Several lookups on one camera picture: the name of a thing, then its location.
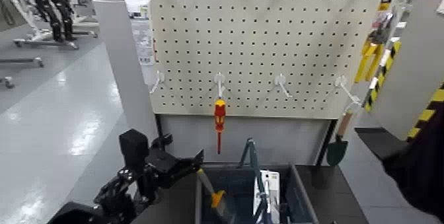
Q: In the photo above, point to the grey side panel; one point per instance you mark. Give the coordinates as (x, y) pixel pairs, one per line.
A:
(121, 62)

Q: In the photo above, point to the white packaged box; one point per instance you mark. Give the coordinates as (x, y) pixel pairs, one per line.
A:
(272, 187)

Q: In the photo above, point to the grey plastic crate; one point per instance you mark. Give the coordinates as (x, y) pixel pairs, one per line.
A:
(239, 183)

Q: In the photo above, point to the grey panel with hazard tape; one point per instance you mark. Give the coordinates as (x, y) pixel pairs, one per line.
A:
(412, 62)

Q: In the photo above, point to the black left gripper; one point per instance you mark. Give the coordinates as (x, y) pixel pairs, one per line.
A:
(166, 168)

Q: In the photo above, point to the white perforated pegboard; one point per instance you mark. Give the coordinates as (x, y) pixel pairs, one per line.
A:
(260, 45)

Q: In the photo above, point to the red yellow screwdriver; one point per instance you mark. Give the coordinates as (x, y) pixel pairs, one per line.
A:
(220, 111)

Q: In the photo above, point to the white pegboard hook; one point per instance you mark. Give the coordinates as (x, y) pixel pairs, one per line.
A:
(219, 79)
(159, 78)
(341, 81)
(280, 79)

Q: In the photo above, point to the black humanoid robot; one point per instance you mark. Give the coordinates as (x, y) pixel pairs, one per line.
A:
(52, 6)

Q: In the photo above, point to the white wheeled stand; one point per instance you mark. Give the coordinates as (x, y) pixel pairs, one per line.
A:
(31, 34)

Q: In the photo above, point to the white printed paper label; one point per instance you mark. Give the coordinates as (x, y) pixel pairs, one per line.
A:
(142, 31)

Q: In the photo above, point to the grey wheeled base bar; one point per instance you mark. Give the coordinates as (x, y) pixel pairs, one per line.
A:
(24, 60)

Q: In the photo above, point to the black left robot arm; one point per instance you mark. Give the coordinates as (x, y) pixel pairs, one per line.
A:
(111, 201)

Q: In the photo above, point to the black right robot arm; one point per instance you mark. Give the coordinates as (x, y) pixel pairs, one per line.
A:
(419, 173)

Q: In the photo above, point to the yellow paint brush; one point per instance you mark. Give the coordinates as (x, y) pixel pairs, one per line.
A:
(218, 198)

